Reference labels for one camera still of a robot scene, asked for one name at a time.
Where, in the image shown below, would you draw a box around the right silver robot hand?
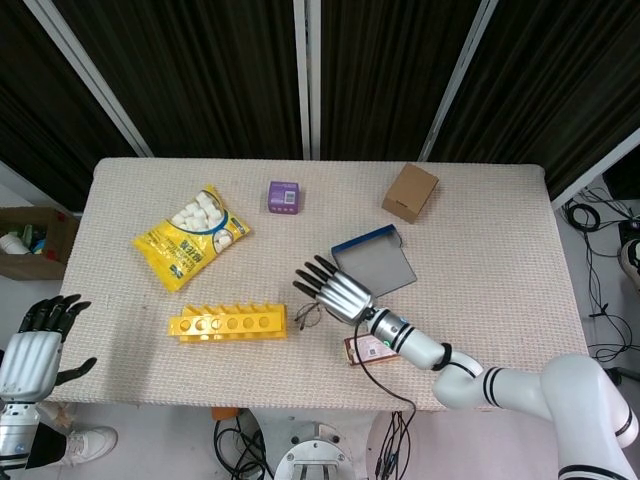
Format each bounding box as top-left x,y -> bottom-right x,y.
292,254 -> 375,325

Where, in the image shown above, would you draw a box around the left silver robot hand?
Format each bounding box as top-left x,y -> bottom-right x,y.
0,294 -> 98,402

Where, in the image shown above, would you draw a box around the blue glasses case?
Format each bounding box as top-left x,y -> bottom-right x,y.
329,224 -> 418,299

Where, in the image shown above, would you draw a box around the eyeglasses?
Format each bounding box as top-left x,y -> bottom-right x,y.
293,301 -> 326,332

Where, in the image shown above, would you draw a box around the brown cardboard box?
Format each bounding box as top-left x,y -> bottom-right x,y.
381,162 -> 440,225

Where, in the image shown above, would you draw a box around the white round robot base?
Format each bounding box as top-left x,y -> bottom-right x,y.
273,422 -> 359,480

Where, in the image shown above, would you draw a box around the cardboard box with items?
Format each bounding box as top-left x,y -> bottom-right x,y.
0,206 -> 80,281

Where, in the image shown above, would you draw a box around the pink-red packet box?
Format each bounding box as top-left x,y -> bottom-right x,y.
342,333 -> 401,369

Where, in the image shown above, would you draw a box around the person leg black trousers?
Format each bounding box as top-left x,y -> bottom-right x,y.
29,422 -> 69,465

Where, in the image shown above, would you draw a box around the beige woven table cloth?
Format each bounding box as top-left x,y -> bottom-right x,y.
42,157 -> 589,412

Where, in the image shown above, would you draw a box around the white sneaker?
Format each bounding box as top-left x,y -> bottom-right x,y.
63,425 -> 119,467

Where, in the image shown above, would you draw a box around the small purple box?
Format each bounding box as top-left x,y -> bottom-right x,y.
266,180 -> 305,216

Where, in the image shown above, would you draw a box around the yellow test tube rack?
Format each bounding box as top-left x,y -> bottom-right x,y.
167,302 -> 290,344

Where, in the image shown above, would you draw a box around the yellow marshmallow bag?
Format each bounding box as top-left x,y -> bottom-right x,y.
131,183 -> 251,294

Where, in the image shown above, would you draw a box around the white black shoe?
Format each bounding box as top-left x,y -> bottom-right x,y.
618,238 -> 640,290

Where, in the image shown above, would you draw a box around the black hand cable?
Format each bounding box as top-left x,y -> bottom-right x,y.
353,319 -> 419,480

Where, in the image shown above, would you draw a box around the black floor cable bundle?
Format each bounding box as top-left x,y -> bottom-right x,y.
213,417 -> 274,480

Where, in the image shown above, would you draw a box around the white partition post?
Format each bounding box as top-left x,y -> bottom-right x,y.
549,127 -> 640,211
292,0 -> 322,161
417,0 -> 501,162
22,0 -> 154,158

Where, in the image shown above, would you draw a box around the tangled black cables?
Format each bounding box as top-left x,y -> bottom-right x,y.
562,187 -> 640,361

